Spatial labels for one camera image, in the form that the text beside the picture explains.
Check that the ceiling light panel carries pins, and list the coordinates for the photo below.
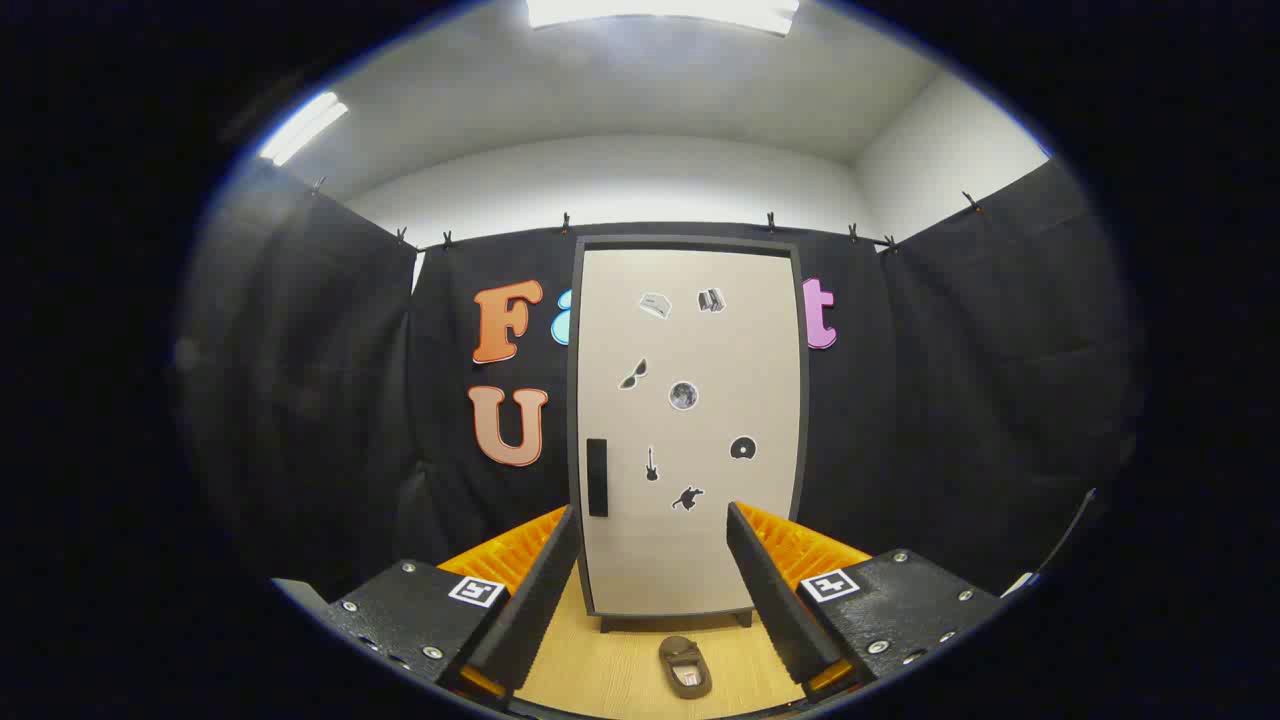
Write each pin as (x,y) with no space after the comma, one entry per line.
(300,128)
(660,10)

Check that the brown fuzzy shoe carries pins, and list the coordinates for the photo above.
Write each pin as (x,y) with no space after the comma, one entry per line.
(685,682)

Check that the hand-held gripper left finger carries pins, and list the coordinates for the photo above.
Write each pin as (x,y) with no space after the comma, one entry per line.
(535,600)

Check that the row of black cloth clips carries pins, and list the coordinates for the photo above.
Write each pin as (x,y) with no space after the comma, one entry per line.
(566,224)

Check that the grey shoe cabinet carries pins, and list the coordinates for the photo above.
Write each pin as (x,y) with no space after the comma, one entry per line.
(574,380)

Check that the black backdrop cloth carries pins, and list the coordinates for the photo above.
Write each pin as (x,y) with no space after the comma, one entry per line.
(300,400)

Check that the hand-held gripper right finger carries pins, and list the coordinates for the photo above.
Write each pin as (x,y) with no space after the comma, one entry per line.
(770,590)

